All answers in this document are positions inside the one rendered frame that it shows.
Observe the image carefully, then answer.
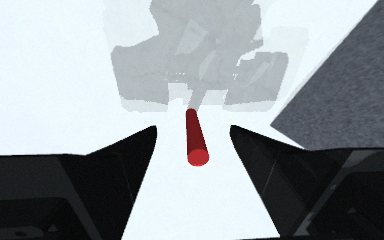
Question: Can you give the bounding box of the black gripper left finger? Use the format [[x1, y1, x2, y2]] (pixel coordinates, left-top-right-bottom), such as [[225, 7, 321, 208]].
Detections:
[[0, 125, 158, 240]]

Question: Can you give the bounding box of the red peg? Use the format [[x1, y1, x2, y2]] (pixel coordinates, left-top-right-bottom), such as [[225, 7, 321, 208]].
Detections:
[[186, 108, 209, 167]]

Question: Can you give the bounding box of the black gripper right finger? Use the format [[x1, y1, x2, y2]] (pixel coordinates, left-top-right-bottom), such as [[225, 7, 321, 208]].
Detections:
[[229, 125, 384, 237]]

